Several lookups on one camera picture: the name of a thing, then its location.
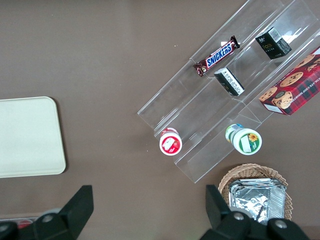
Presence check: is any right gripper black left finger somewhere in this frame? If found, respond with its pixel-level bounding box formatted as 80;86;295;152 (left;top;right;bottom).
29;184;95;240

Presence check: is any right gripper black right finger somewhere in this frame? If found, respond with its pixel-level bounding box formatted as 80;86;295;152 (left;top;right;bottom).
199;184;251;240

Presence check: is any light wicker basket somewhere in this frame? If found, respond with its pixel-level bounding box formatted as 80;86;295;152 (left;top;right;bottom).
218;163;293;222

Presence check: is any cream plastic tray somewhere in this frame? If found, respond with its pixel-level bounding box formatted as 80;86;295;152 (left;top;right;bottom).
0;96;67;179

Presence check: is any aluminium foil container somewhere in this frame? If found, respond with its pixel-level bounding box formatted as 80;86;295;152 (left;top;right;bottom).
229;184;286;224
233;177;287;192

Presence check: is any clear acrylic bottle rack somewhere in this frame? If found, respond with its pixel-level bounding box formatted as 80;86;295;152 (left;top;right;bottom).
0;216;38;230

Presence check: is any green lidded sunflower cup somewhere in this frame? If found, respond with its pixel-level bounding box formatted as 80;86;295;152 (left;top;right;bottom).
224;123;263;156

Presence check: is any red lidded yogurt cup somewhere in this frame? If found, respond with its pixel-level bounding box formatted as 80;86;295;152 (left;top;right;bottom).
159;126;183;156

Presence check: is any clear acrylic stepped shelf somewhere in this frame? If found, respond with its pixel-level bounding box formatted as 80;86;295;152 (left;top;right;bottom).
136;0;320;185

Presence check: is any black box with white label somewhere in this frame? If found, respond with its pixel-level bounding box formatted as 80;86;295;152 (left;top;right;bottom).
213;67;245;97

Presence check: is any red tartan cookie box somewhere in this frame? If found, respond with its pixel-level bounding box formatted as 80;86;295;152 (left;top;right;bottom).
258;46;320;117

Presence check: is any Snickers chocolate bar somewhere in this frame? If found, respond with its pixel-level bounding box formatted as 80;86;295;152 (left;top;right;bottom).
192;35;241;78

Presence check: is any black box with gold print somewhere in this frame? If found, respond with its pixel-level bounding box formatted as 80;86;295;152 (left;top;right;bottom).
254;26;293;60

